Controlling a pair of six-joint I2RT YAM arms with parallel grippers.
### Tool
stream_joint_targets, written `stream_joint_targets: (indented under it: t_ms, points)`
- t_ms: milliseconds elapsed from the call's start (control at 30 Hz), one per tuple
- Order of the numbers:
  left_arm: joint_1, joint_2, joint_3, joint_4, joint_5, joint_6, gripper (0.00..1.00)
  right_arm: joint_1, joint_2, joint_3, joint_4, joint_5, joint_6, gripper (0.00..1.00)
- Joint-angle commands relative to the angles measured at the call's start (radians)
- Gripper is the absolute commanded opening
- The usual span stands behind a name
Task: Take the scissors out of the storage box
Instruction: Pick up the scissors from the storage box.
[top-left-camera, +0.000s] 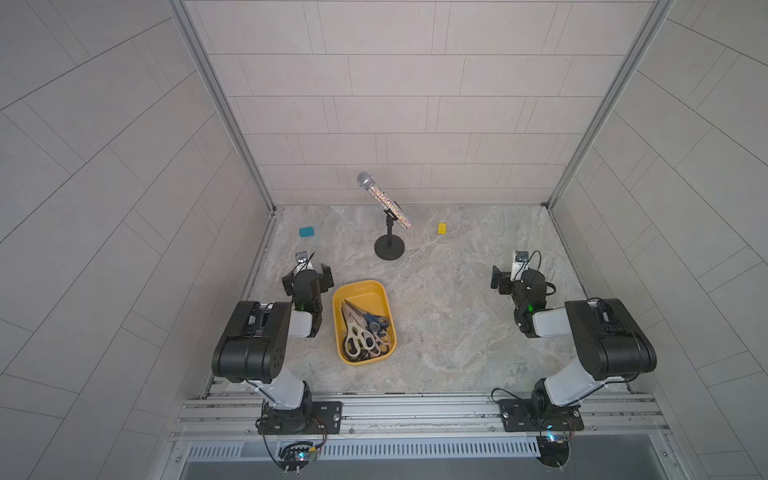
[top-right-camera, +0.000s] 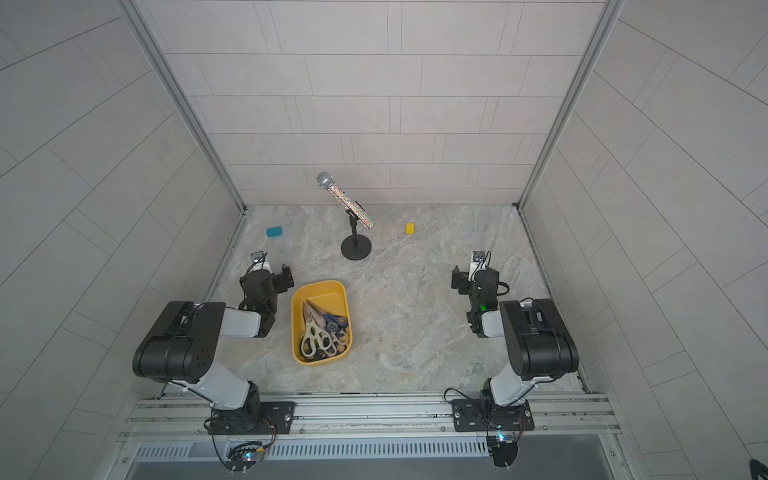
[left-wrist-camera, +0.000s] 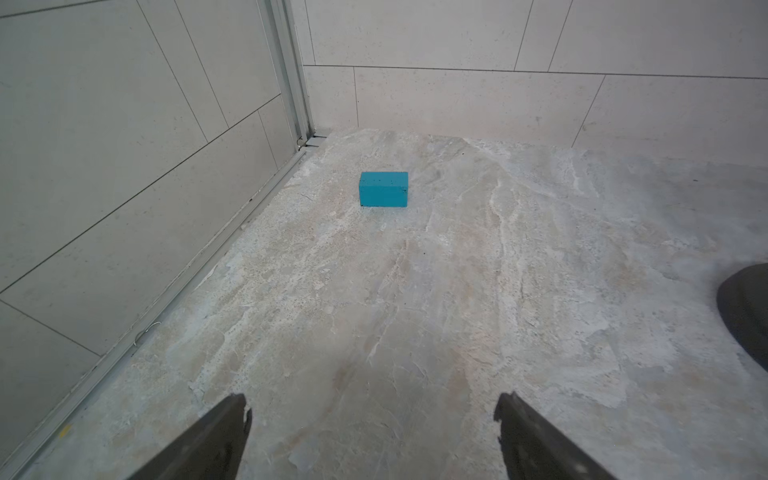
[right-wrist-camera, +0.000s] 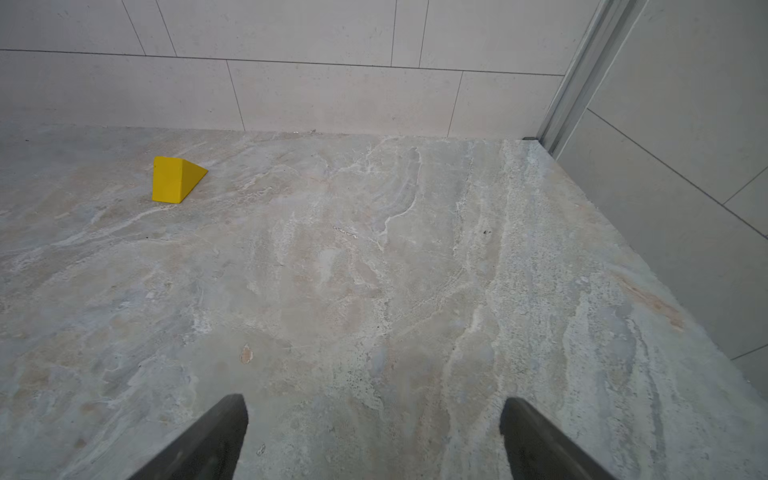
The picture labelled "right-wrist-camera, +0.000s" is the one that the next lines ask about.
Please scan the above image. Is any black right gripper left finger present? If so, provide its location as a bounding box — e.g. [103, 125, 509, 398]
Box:
[129, 394, 249, 480]

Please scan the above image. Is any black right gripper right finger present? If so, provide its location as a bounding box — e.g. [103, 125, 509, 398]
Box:
[499, 397, 615, 480]

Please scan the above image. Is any yellow wedge block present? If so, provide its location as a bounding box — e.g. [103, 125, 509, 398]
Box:
[152, 156, 208, 204]

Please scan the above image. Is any aluminium corner post right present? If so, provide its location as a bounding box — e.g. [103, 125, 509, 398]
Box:
[537, 0, 646, 158]

